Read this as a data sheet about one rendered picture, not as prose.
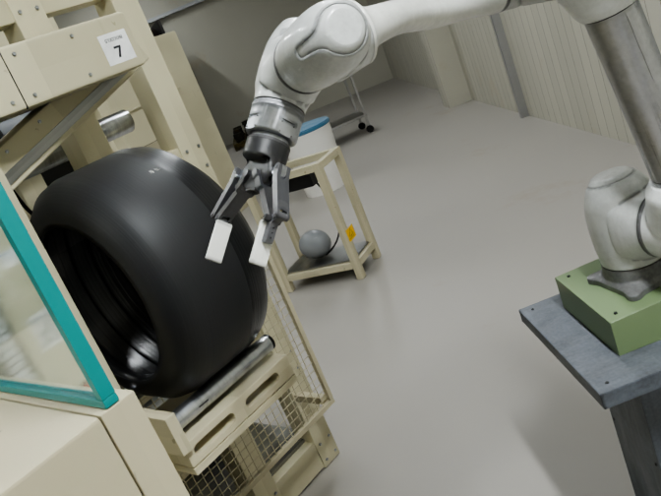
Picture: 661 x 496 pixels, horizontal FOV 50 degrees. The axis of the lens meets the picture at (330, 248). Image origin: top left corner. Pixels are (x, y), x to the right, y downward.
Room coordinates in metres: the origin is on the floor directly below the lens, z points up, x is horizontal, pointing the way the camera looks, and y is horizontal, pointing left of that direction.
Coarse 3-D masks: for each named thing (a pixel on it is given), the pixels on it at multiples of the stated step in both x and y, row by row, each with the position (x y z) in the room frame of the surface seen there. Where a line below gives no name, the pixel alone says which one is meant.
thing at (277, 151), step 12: (252, 144) 1.16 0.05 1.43; (264, 144) 1.15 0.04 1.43; (276, 144) 1.15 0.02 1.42; (252, 156) 1.16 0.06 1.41; (264, 156) 1.15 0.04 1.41; (276, 156) 1.14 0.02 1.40; (252, 168) 1.17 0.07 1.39; (264, 168) 1.14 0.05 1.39; (252, 180) 1.15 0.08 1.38; (264, 180) 1.13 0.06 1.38; (252, 192) 1.16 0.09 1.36
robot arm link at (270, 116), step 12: (252, 108) 1.19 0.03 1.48; (264, 108) 1.17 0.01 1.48; (276, 108) 1.16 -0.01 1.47; (288, 108) 1.17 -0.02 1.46; (252, 120) 1.18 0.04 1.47; (264, 120) 1.16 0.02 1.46; (276, 120) 1.16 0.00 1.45; (288, 120) 1.16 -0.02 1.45; (300, 120) 1.18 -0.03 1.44; (252, 132) 1.19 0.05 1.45; (264, 132) 1.16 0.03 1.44; (276, 132) 1.15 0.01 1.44; (288, 132) 1.16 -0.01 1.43; (288, 144) 1.19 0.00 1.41
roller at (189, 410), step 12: (264, 336) 1.64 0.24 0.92; (252, 348) 1.60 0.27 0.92; (264, 348) 1.61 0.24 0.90; (240, 360) 1.56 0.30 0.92; (252, 360) 1.58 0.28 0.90; (228, 372) 1.53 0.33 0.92; (240, 372) 1.54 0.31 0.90; (216, 384) 1.50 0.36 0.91; (228, 384) 1.51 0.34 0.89; (192, 396) 1.47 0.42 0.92; (204, 396) 1.47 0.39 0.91; (216, 396) 1.49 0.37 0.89; (180, 408) 1.43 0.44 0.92; (192, 408) 1.44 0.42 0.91; (204, 408) 1.46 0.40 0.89; (180, 420) 1.41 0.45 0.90
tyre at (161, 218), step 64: (64, 192) 1.53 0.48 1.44; (128, 192) 1.47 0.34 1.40; (192, 192) 1.51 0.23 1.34; (64, 256) 1.80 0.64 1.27; (128, 256) 1.40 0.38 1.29; (192, 256) 1.41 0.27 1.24; (128, 320) 1.83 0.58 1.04; (192, 320) 1.38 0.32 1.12; (256, 320) 1.53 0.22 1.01; (128, 384) 1.58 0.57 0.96; (192, 384) 1.46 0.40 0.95
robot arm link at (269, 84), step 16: (272, 32) 1.25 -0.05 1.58; (272, 48) 1.18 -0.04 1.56; (272, 64) 1.16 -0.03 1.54; (256, 80) 1.22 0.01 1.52; (272, 80) 1.16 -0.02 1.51; (256, 96) 1.20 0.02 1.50; (272, 96) 1.17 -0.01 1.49; (288, 96) 1.17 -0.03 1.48; (304, 96) 1.16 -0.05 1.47; (304, 112) 1.20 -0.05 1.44
